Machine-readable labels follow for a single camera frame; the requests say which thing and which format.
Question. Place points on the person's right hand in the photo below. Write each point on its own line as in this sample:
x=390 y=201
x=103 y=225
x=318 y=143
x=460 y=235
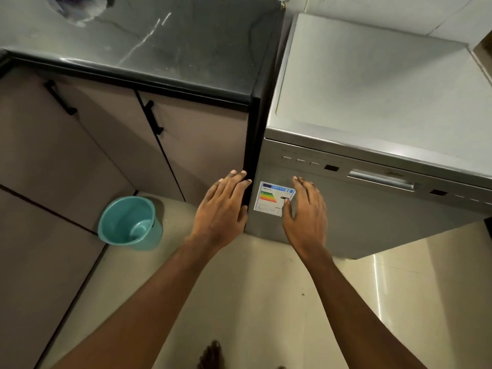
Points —
x=307 y=226

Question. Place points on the silver dishwasher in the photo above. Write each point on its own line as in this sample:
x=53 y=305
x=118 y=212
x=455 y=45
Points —
x=365 y=111

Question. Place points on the person's left thumb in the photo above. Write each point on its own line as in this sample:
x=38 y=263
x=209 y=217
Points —
x=243 y=215

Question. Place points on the person's foot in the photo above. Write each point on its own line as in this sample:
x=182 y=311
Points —
x=210 y=355

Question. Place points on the person's left middle finger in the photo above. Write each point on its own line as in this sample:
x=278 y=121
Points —
x=236 y=184

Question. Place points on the person's right thumb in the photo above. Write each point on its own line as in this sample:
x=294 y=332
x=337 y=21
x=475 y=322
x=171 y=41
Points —
x=286 y=211

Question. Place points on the brown cabinet door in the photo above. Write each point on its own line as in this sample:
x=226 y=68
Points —
x=65 y=157
x=200 y=149

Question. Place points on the person's left little finger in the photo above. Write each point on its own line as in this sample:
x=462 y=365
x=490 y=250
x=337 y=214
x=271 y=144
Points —
x=213 y=190

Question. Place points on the teal plastic bucket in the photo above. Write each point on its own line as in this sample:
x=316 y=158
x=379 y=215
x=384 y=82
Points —
x=128 y=224

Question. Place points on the person's left forearm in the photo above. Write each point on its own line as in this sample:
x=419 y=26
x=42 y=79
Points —
x=153 y=303

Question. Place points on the person's right forearm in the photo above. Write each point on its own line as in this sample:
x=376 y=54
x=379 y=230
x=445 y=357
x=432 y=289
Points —
x=346 y=315

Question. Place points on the person's left hand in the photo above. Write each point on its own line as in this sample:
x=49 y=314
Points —
x=219 y=215

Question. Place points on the brown wooden frame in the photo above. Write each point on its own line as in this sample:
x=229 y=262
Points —
x=483 y=59

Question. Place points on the colourful energy label sticker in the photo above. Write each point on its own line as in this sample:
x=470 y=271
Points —
x=271 y=197

